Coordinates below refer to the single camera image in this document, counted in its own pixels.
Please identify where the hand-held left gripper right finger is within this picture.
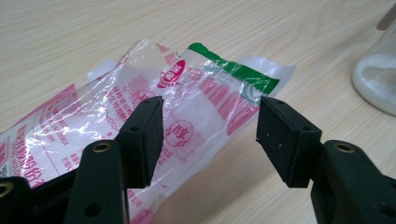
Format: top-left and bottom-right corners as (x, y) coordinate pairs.
(255, 95), (396, 224)

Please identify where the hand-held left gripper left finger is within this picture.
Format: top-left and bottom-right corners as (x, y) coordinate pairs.
(63, 95), (165, 224)

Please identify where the clear plastic bag pink print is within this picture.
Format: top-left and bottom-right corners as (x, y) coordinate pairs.
(0, 38), (297, 224)

